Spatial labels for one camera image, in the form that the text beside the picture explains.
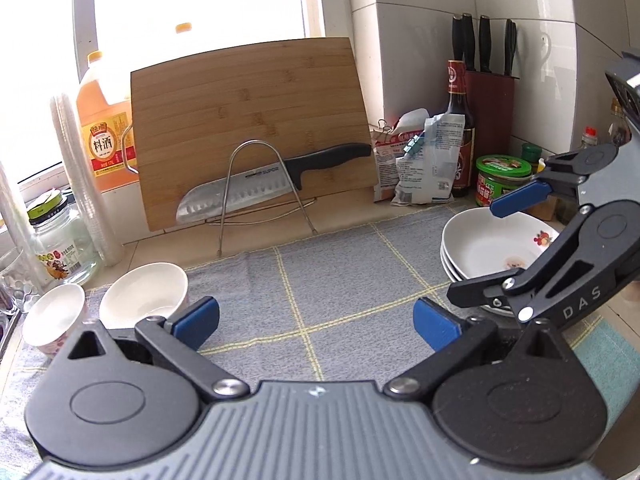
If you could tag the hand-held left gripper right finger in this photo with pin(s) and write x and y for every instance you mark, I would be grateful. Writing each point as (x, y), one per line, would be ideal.
(435, 327)

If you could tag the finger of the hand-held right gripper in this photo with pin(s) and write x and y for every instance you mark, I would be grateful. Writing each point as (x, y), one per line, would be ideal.
(520, 200)
(500, 290)

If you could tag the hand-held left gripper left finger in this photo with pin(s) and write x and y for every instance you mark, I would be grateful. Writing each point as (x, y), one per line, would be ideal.
(195, 322)

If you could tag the plain white bowl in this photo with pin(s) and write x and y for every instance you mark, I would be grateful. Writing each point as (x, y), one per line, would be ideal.
(145, 295)

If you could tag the white bowl with red pattern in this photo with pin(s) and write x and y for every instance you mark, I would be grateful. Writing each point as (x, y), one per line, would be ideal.
(52, 312)

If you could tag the green lid sauce jar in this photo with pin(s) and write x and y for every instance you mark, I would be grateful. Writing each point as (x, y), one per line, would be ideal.
(500, 180)

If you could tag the green cap bottle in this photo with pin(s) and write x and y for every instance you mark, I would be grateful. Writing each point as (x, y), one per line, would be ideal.
(531, 152)

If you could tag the teal cloth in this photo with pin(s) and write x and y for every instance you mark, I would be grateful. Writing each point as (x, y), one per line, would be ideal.
(615, 360)

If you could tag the dark red knife block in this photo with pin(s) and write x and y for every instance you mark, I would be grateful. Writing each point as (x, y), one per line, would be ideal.
(492, 115)

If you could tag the white printed bag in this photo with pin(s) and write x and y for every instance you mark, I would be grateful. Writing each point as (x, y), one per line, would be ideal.
(430, 170)

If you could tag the clear glass bottle red cap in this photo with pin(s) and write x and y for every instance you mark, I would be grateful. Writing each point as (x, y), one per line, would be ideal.
(589, 132)

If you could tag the grey checked mat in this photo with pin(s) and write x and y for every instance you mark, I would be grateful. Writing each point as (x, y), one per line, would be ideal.
(340, 270)

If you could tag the dark soy sauce bottle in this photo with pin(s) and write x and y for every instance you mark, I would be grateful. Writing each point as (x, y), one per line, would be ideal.
(457, 105)

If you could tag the teal binder clip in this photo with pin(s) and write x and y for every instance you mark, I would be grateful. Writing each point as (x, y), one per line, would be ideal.
(412, 144)

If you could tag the orange and white bag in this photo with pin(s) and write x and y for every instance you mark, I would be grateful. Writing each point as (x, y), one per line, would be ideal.
(385, 170)

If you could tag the glass jar with green lid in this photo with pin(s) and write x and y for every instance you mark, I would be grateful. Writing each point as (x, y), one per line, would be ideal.
(65, 250)

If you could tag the metal binder clip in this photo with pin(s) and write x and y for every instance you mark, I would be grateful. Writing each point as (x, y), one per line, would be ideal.
(382, 127)

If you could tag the textured glass cup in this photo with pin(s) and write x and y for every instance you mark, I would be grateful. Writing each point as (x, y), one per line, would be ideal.
(12, 280)

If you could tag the orange cooking wine jug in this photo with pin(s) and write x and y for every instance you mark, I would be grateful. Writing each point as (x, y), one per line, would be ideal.
(105, 125)

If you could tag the bamboo cutting board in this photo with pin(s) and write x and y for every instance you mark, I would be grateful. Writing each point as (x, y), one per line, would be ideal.
(240, 100)

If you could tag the bottle with orange cap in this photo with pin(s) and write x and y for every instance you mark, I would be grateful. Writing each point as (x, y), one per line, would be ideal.
(183, 27)

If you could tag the clear wall hook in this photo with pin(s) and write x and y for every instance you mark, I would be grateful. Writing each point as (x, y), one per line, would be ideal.
(548, 47)

